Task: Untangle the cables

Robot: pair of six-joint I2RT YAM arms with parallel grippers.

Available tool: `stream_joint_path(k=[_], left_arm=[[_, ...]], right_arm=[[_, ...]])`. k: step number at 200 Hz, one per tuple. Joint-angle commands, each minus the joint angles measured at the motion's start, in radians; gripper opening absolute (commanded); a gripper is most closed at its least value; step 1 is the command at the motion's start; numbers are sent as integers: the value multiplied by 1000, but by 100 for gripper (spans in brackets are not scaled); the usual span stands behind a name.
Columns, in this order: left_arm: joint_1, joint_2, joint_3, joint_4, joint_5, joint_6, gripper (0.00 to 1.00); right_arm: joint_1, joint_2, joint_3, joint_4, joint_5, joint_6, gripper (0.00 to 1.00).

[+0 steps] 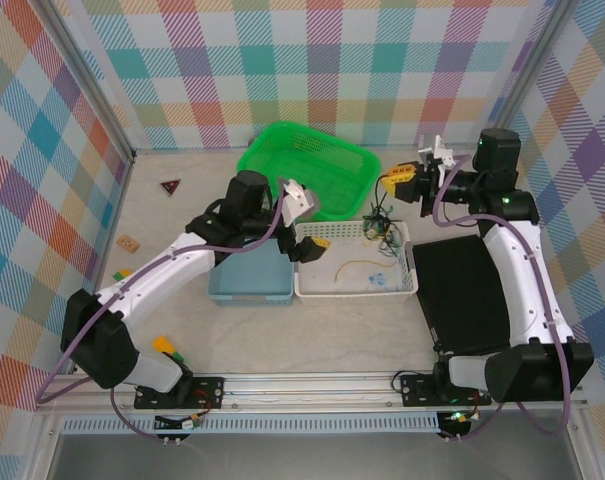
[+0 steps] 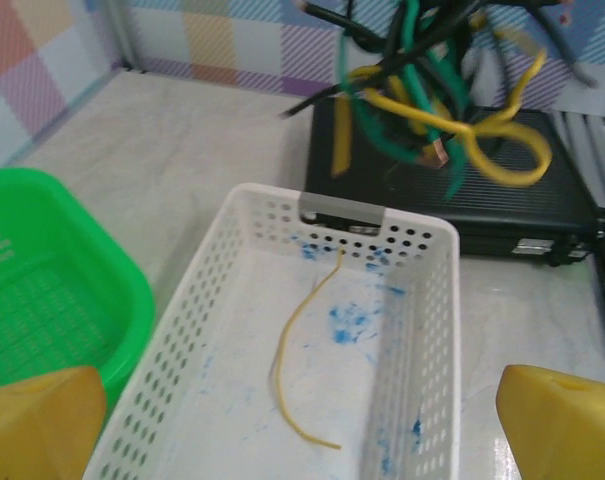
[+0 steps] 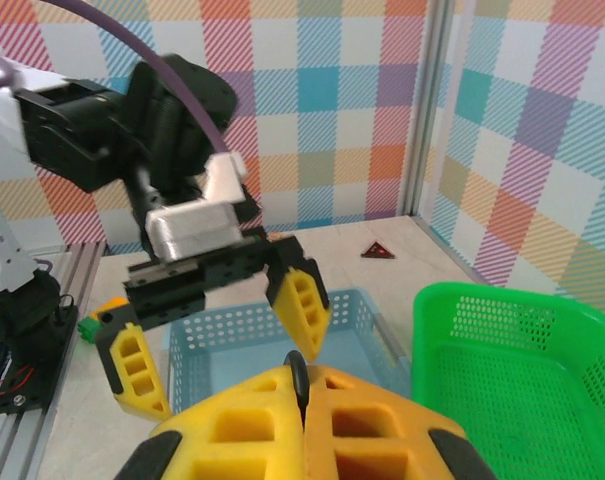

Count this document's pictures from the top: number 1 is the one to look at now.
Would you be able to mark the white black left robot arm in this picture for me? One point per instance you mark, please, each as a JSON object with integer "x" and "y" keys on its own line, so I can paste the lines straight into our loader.
{"x": 172, "y": 260}

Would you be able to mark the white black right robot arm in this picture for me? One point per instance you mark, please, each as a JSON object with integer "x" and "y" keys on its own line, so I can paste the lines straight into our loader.
{"x": 517, "y": 270}

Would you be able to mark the white plastic basket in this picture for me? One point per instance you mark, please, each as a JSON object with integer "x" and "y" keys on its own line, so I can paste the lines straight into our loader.
{"x": 352, "y": 292}

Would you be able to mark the green plastic basket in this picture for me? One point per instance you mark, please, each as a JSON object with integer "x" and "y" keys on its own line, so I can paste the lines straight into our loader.
{"x": 322, "y": 170}

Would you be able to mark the black red triangular token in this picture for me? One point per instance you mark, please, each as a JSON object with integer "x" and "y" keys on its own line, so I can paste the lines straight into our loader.
{"x": 172, "y": 187}

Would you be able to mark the light blue plastic basket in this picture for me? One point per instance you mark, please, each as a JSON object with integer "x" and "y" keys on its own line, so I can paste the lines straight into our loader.
{"x": 252, "y": 280}

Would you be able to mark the black flat mat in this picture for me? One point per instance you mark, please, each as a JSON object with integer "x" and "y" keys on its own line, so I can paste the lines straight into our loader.
{"x": 457, "y": 290}

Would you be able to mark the small tan wooden block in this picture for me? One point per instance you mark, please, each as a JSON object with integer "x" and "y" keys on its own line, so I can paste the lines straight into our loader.
{"x": 127, "y": 243}

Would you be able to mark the short yellow green toy brick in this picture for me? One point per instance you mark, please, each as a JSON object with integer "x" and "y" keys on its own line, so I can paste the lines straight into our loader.
{"x": 122, "y": 273}

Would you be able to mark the tall yellow green toy brick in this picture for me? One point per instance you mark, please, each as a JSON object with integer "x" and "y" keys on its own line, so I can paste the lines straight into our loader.
{"x": 164, "y": 346}

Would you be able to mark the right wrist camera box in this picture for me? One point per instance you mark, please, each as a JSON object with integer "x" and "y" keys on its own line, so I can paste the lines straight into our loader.
{"x": 439, "y": 150}

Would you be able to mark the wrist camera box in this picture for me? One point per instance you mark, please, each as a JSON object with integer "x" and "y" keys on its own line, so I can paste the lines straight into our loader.
{"x": 297, "y": 200}
{"x": 439, "y": 150}

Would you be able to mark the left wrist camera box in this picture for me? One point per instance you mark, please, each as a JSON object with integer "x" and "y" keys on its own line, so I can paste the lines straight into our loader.
{"x": 297, "y": 200}

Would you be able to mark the aluminium frame post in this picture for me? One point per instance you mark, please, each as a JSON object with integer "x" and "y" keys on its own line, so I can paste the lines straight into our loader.
{"x": 91, "y": 75}
{"x": 528, "y": 75}

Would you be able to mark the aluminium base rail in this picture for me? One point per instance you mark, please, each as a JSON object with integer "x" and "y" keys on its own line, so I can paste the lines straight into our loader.
{"x": 307, "y": 387}

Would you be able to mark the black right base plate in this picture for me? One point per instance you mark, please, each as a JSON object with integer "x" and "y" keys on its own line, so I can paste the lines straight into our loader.
{"x": 417, "y": 390}

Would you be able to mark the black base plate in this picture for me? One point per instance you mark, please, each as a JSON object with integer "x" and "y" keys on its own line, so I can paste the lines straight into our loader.
{"x": 417, "y": 390}
{"x": 207, "y": 390}

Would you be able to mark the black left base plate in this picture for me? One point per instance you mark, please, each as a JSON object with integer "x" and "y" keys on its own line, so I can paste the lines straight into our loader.
{"x": 207, "y": 390}

